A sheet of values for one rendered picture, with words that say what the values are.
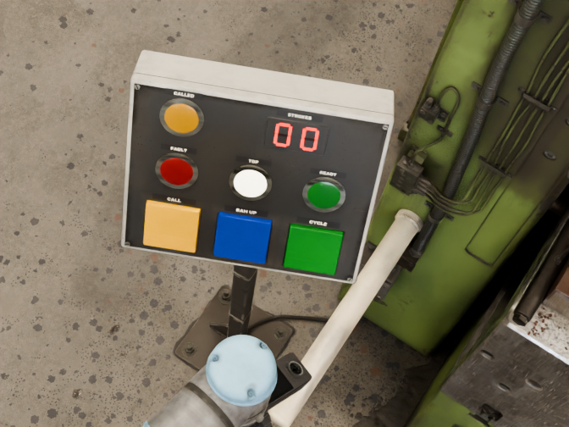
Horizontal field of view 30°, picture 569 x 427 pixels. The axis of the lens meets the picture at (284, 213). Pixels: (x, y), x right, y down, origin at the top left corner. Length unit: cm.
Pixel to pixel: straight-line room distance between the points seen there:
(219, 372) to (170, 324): 136
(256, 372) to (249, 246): 38
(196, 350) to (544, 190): 108
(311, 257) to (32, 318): 116
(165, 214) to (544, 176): 57
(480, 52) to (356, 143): 21
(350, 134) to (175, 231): 29
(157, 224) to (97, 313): 105
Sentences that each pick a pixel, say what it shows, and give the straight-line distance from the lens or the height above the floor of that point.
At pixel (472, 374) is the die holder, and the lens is 186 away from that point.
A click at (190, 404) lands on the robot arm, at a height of 127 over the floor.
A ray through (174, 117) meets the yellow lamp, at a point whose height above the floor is 117.
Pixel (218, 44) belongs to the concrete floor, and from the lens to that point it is 280.
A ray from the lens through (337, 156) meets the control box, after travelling 139.
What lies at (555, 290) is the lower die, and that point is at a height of 98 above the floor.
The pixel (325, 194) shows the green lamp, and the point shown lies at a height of 109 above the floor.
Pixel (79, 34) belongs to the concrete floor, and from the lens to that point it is 283.
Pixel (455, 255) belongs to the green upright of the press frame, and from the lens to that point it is 198.
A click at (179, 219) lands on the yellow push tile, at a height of 103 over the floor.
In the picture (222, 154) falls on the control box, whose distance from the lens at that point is 141.
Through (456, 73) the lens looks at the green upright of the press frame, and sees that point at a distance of 152.
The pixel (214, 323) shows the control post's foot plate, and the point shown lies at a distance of 245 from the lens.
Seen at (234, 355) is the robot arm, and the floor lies 129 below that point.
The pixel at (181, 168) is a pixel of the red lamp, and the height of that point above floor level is 110.
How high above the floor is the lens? 239
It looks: 67 degrees down
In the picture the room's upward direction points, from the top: 12 degrees clockwise
